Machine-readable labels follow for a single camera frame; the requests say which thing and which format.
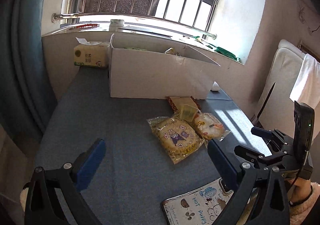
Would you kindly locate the tissue pack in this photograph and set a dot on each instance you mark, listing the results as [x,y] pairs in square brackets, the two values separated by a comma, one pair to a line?
[90,56]

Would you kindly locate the metal window rail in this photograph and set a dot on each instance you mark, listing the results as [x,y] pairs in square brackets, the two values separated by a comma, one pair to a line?
[150,17]

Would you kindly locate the black wrist band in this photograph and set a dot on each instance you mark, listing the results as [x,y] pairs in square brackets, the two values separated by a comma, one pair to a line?
[309,193]

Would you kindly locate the person's right forearm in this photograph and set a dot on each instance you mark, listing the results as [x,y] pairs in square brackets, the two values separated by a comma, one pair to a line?
[301,191]

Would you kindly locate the white towel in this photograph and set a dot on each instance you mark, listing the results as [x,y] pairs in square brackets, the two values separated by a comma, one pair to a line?
[307,82]

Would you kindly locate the white cup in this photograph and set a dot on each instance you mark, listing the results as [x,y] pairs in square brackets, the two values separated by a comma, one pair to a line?
[117,23]

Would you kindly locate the bread packet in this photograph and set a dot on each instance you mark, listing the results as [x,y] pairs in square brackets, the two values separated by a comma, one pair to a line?
[207,125]

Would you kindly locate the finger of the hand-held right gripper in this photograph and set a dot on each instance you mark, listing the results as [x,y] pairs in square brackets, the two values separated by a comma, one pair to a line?
[250,152]
[261,132]

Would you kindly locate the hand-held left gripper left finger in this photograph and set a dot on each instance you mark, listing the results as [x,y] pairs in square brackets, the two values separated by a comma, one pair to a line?
[91,162]

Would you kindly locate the blue curtain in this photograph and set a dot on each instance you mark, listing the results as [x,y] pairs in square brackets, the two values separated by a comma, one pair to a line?
[22,52]

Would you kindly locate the white cardboard box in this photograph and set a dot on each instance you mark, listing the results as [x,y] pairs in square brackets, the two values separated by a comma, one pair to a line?
[157,75]

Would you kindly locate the cartoon print biscuit packet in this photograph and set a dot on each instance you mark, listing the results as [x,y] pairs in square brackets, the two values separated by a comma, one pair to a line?
[175,137]

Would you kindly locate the yellow-green snack packet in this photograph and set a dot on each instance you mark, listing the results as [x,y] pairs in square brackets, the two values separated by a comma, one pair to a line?
[172,51]

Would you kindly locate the blue-grey table cloth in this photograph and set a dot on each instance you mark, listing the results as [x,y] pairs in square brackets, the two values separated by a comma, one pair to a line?
[112,120]

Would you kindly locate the small white object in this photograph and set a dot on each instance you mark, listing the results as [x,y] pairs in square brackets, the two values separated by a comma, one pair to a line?
[215,87]

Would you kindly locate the white chair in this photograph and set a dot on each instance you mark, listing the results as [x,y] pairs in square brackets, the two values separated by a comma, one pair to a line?
[277,85]

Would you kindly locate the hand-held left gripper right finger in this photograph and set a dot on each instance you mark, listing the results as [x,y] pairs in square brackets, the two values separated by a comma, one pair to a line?
[221,162]

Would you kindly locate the stone windowsill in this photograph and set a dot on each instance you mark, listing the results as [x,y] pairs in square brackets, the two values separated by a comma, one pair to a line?
[65,34]

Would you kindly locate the picture frame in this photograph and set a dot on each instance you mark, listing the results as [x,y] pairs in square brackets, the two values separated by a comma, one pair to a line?
[308,50]

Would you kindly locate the phone with cartoon case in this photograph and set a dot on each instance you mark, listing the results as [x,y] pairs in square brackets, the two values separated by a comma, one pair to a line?
[197,205]

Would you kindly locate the green packets pile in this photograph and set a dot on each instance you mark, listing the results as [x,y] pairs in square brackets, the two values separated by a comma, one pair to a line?
[225,51]

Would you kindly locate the small yellow snack packet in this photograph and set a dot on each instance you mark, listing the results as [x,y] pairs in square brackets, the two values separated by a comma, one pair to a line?
[188,112]

